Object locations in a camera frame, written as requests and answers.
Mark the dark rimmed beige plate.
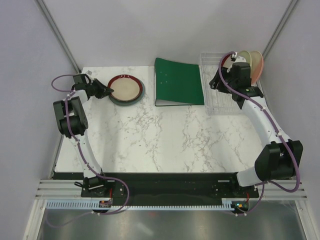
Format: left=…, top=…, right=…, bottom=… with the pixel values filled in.
left=221, top=54, right=234, bottom=69

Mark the red rimmed cream plate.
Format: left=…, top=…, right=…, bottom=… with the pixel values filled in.
left=107, top=74, right=144, bottom=103

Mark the grey-blue plate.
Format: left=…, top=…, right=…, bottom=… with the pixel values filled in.
left=109, top=83, right=145, bottom=106

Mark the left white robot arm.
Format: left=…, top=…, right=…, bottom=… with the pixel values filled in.
left=53, top=73, right=114, bottom=179

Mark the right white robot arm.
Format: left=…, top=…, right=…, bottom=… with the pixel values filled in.
left=209, top=62, right=304, bottom=197

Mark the pale green plate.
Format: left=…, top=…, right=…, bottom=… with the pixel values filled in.
left=237, top=50, right=252, bottom=66

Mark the pink and cream plate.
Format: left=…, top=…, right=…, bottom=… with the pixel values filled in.
left=250, top=50, right=264, bottom=85

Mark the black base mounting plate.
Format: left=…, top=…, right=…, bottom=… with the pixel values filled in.
left=80, top=172, right=259, bottom=206

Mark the white wire dish rack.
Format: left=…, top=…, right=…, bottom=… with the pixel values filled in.
left=199, top=52, right=244, bottom=116

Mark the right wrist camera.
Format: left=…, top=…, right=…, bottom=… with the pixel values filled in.
left=230, top=51, right=247, bottom=64

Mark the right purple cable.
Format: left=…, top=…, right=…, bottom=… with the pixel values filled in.
left=218, top=51, right=302, bottom=216

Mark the purple cable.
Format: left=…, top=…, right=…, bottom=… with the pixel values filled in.
left=218, top=51, right=302, bottom=216
left=46, top=74, right=131, bottom=228

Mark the green ring binder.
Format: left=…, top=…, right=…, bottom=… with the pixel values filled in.
left=154, top=57, right=205, bottom=107

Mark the right aluminium corner post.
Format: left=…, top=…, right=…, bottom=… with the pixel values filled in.
left=262, top=0, right=300, bottom=59

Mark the aluminium corner post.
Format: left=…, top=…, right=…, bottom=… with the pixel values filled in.
left=262, top=0, right=300, bottom=59
left=35, top=0, right=81, bottom=73

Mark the left aluminium corner post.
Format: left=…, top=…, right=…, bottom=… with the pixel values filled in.
left=35, top=0, right=81, bottom=73

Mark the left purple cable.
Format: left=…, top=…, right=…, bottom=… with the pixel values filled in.
left=46, top=74, right=131, bottom=228

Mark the aluminium frame rail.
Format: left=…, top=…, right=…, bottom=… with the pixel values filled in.
left=35, top=180, right=308, bottom=201

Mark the white slotted cable duct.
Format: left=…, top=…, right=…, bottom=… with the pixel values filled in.
left=45, top=199, right=249, bottom=211

